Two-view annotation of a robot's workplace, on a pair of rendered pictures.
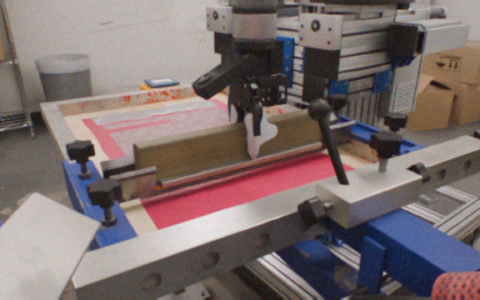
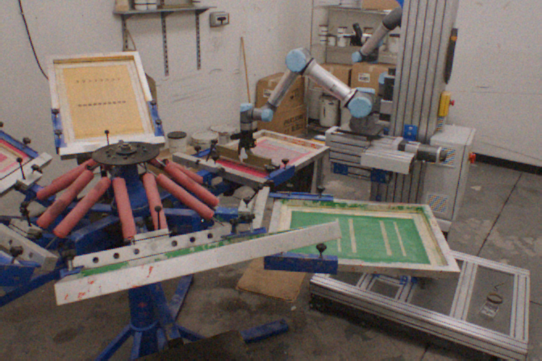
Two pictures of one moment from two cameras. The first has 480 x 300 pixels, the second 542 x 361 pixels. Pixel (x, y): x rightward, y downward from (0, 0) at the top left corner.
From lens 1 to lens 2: 263 cm
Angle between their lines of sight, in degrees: 61
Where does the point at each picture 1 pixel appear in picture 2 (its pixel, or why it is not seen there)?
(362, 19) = (345, 137)
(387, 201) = (206, 167)
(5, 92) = not seen: hidden behind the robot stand
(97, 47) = (469, 104)
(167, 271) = (182, 159)
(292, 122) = (255, 157)
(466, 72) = not seen: outside the picture
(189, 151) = (227, 151)
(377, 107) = (418, 201)
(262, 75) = (246, 139)
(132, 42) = (502, 107)
